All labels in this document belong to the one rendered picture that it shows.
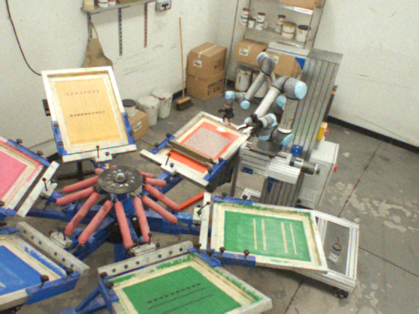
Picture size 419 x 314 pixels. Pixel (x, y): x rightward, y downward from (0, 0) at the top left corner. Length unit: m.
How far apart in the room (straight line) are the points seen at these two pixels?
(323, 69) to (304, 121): 0.46
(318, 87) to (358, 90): 3.40
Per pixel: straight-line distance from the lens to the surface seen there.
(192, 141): 3.53
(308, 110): 3.20
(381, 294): 4.22
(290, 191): 3.62
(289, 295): 3.83
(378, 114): 6.53
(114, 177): 2.65
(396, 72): 6.29
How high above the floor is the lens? 2.97
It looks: 34 degrees down
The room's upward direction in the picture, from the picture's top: 8 degrees clockwise
